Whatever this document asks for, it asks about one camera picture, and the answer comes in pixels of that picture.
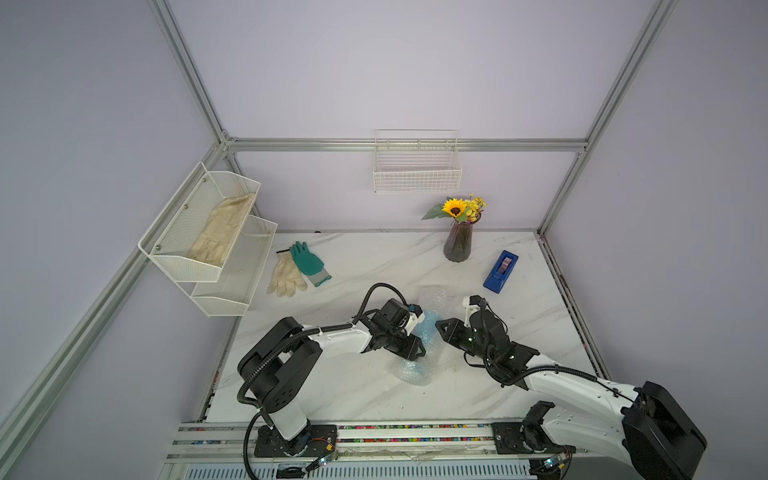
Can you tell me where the blue plastic wine glass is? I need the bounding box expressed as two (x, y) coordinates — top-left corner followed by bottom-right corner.
(395, 310), (444, 386)

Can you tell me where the clear bubble wrap sheet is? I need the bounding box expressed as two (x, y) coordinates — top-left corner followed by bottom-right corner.
(387, 286), (449, 387)

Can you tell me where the aluminium front rail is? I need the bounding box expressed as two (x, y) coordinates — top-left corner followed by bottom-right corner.
(160, 419), (599, 479)

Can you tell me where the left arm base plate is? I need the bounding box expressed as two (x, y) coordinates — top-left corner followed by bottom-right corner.
(252, 424), (338, 458)

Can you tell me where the dark glass flower vase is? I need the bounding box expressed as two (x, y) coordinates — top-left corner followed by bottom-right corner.
(443, 221), (473, 263)

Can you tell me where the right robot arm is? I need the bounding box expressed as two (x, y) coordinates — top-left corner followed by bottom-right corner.
(436, 305), (707, 479)

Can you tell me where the lower white mesh shelf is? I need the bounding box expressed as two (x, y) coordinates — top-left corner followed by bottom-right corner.
(188, 215), (277, 317)

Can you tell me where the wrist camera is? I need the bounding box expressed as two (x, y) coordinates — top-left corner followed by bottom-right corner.
(403, 304), (425, 335)
(462, 295), (484, 327)

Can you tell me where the blue tape dispenser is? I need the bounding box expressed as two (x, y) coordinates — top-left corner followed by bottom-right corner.
(483, 250), (519, 294)

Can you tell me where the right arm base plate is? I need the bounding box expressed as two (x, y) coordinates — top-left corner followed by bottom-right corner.
(491, 422), (575, 455)

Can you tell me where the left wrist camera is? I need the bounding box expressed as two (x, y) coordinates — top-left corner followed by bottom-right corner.
(403, 304), (425, 335)

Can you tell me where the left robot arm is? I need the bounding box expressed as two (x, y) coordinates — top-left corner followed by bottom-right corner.
(236, 298), (426, 443)

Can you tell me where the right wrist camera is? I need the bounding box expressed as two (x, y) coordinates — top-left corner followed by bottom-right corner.
(462, 295), (484, 327)

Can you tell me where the black corrugated cable hose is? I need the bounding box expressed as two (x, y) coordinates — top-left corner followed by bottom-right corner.
(236, 282), (409, 480)

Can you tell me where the green work glove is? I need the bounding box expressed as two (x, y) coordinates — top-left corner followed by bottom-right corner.
(289, 242), (332, 287)

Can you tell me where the beige work glove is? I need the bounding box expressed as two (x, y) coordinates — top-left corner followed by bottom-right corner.
(267, 250), (308, 298)

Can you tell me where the sunflower bouquet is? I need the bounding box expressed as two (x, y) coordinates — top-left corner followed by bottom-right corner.
(422, 195), (488, 224)

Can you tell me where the white wire wall basket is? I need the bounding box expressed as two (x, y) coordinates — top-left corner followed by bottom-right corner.
(373, 129), (463, 193)

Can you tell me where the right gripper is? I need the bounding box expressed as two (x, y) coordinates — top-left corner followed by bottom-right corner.
(435, 317), (494, 363)

